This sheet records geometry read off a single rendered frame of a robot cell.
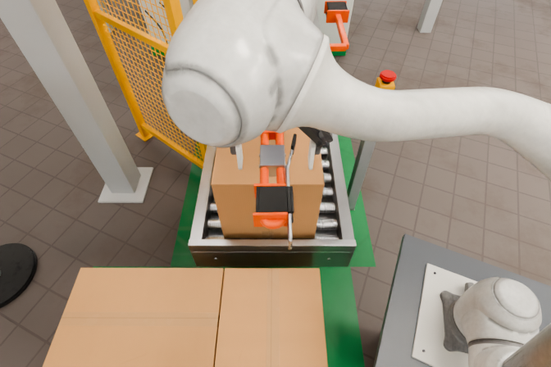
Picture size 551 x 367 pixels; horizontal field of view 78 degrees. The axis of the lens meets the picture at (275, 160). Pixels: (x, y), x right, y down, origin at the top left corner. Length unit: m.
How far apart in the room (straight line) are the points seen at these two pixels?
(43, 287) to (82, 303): 0.81
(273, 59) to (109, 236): 2.18
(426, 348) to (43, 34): 1.85
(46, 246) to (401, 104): 2.38
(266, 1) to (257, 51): 0.06
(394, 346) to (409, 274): 0.25
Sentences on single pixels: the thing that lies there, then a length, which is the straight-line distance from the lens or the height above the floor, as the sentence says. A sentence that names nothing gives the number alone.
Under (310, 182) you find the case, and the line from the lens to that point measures 1.21.
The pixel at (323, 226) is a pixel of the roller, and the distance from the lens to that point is 1.59.
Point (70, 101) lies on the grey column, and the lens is 2.01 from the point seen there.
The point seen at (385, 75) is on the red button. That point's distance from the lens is 1.57.
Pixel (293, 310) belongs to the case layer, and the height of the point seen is 0.54.
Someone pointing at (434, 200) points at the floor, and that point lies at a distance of 2.54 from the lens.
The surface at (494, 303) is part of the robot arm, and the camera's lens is 1.09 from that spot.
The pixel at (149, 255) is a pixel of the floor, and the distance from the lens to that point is 2.23.
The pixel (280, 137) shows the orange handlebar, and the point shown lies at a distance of 0.88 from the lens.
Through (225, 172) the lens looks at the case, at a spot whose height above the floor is 0.95.
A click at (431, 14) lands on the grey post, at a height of 0.21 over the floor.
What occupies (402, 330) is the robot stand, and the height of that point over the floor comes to 0.75.
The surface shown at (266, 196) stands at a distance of 0.75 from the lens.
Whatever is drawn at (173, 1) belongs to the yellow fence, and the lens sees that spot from 1.61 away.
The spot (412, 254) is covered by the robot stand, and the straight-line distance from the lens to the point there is 1.37.
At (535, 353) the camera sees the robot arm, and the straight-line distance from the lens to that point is 0.83.
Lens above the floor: 1.91
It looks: 49 degrees down
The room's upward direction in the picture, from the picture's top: straight up
